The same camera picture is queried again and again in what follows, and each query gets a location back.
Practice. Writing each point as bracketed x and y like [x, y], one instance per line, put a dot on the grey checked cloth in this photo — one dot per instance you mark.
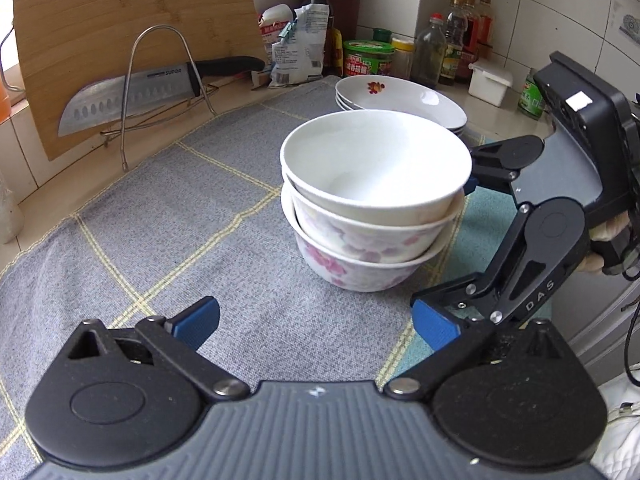
[150, 240]

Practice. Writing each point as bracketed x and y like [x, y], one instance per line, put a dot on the white plastic container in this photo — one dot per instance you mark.
[490, 82]

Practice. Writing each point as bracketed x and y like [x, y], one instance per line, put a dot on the dark brown knife block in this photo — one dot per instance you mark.
[347, 10]

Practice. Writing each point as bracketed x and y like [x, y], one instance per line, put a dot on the bamboo cutting board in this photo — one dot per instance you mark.
[150, 0]

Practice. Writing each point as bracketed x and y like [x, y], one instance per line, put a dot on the brown liquid bottle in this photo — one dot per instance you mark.
[471, 30]

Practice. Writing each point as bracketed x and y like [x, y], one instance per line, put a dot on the green bag clip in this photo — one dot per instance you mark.
[287, 31]

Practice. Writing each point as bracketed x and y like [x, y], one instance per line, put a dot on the red liquid bottle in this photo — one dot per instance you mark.
[485, 25]

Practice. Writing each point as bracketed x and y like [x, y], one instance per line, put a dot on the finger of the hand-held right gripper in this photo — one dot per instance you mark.
[460, 290]
[469, 186]

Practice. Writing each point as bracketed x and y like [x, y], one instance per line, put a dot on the orange label bottle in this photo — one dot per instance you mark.
[4, 102]

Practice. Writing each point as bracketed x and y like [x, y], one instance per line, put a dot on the yellow packet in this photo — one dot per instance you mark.
[337, 50]

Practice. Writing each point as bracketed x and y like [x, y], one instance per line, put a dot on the green label glass jar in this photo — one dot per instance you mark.
[532, 100]

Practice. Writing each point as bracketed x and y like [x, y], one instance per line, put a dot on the white pink-floral bowl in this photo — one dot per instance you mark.
[350, 272]
[350, 240]

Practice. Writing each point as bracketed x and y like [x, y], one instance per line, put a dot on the yellow lid spice jar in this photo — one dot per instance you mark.
[402, 60]

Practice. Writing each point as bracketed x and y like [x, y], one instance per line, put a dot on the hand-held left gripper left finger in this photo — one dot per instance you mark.
[195, 322]

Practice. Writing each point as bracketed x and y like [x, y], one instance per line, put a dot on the red-print paper bag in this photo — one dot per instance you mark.
[267, 30]

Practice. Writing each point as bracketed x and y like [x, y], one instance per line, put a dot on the person's right hand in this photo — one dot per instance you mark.
[607, 227]

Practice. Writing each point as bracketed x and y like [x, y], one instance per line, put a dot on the plain white bowl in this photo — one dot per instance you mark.
[350, 170]

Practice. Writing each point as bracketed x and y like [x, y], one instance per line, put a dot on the white plastic bag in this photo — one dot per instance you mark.
[300, 50]

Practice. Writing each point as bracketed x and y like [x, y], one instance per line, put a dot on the person's white jacket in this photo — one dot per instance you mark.
[620, 435]

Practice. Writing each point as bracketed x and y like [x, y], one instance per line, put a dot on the green label sauce bottle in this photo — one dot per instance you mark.
[454, 55]

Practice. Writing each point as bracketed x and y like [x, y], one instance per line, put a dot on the dark soy sauce bottle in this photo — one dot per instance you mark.
[317, 0]

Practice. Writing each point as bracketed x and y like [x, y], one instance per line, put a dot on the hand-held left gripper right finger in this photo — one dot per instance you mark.
[435, 327]

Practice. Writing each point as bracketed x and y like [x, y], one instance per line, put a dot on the green sauce jar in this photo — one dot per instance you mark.
[370, 62]

